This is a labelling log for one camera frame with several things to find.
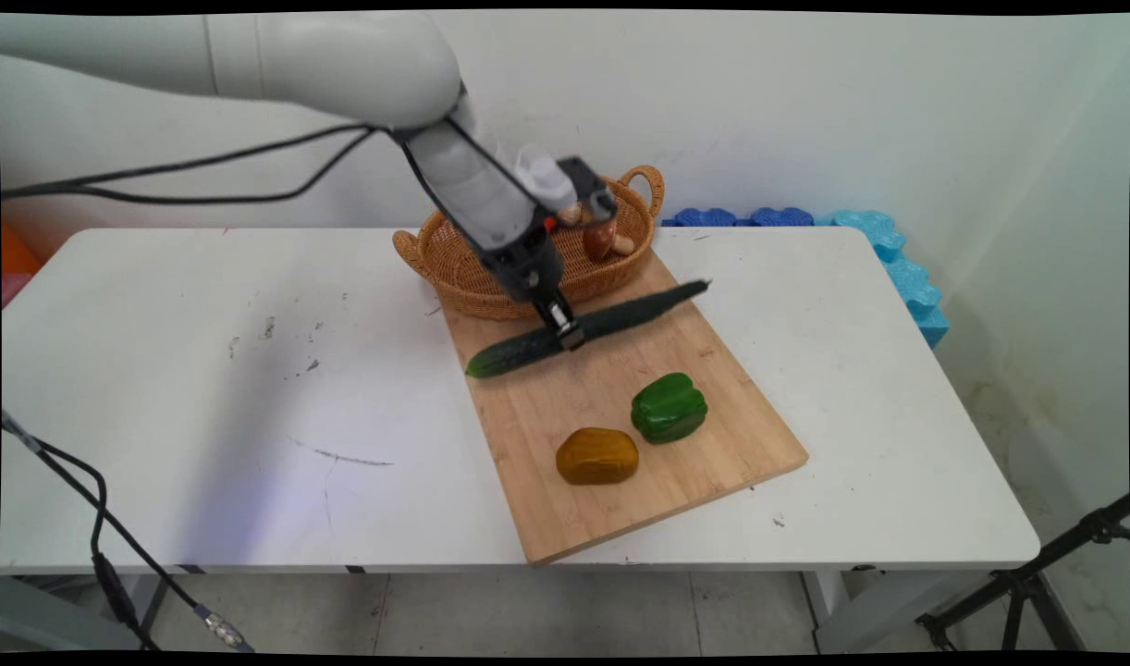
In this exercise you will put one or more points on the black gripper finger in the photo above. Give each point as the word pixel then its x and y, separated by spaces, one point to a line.
pixel 565 326
pixel 539 305

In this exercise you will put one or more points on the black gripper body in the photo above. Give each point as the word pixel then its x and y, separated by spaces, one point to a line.
pixel 523 257

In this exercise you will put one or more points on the dark green cucumber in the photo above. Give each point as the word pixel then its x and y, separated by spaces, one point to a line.
pixel 620 314

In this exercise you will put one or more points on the small beige toy mushroom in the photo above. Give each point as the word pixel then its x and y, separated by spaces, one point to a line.
pixel 571 214

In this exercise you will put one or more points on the brown cap toy mushroom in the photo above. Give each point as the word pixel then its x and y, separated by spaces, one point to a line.
pixel 604 242

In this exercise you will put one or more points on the woven wicker basket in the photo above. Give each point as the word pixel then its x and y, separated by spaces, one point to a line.
pixel 611 250

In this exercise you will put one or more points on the green toy bell pepper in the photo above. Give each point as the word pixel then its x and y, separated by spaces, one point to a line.
pixel 669 408

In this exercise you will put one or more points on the brown toy potato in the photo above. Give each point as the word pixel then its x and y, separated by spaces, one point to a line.
pixel 597 455

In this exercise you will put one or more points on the dark blue foam piece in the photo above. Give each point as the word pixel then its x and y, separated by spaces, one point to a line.
pixel 782 216
pixel 704 217

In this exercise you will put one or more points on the wooden cutting board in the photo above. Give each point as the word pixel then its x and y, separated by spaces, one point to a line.
pixel 620 499

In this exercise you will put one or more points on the light blue foam mat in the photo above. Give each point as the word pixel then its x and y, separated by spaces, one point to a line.
pixel 907 277

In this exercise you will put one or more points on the white table leg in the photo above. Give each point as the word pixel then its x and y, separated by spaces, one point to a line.
pixel 861 615
pixel 66 620

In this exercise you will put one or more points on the orange object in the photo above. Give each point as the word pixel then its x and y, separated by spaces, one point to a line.
pixel 18 254

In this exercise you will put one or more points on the pink object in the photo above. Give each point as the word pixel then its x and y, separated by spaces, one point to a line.
pixel 15 289

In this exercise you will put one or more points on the black tripod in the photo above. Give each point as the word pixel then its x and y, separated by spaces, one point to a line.
pixel 1018 587

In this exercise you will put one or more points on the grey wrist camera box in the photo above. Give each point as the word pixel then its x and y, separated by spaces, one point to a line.
pixel 588 190

